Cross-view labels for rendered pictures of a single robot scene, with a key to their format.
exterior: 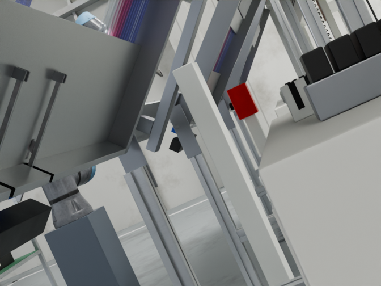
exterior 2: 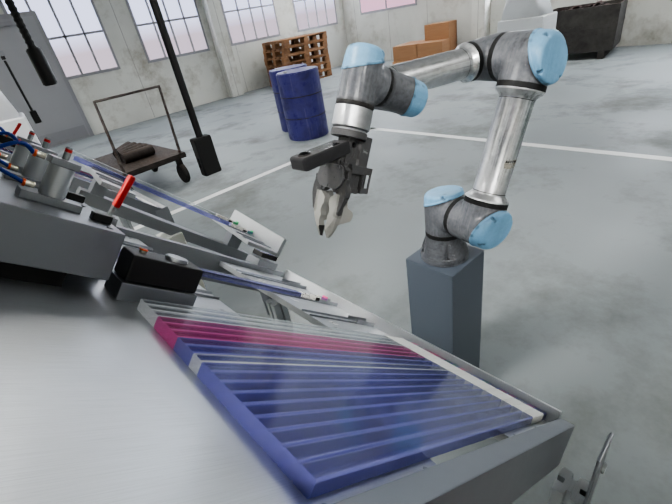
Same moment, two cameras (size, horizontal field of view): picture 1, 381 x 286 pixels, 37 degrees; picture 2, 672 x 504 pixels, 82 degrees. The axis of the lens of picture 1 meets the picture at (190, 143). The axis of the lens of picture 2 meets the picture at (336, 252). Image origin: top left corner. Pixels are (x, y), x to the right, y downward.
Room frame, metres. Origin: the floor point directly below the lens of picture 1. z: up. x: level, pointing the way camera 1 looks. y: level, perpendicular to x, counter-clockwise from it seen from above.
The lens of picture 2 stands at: (2.54, -0.52, 1.27)
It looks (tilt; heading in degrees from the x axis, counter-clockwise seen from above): 31 degrees down; 132
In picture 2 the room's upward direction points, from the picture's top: 11 degrees counter-clockwise
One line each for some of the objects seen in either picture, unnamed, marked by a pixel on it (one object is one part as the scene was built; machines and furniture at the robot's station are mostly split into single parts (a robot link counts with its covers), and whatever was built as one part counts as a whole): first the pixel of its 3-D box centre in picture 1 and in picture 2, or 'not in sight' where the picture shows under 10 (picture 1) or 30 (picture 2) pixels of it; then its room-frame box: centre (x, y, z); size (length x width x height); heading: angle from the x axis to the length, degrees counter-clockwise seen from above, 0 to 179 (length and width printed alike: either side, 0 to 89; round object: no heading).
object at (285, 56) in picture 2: not in sight; (297, 59); (-4.62, 7.45, 0.49); 1.39 x 0.95 x 0.98; 78
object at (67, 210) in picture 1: (68, 207); (444, 241); (2.10, 0.50, 0.60); 0.15 x 0.15 x 0.10
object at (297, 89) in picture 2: not in sight; (298, 100); (-1.17, 3.47, 0.40); 1.08 x 0.66 x 0.80; 157
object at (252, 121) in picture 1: (268, 157); not in sight; (2.88, -0.33, 0.39); 0.24 x 0.24 x 0.78; 80
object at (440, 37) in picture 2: not in sight; (424, 44); (-1.76, 8.56, 0.38); 1.37 x 1.04 x 0.77; 168
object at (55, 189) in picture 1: (56, 177); (445, 209); (2.11, 0.50, 0.72); 0.13 x 0.12 x 0.14; 156
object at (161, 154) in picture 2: not in sight; (128, 142); (-1.73, 1.40, 0.49); 1.25 x 0.73 x 0.99; 174
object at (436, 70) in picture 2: not in sight; (432, 71); (2.09, 0.47, 1.11); 0.49 x 0.11 x 0.12; 66
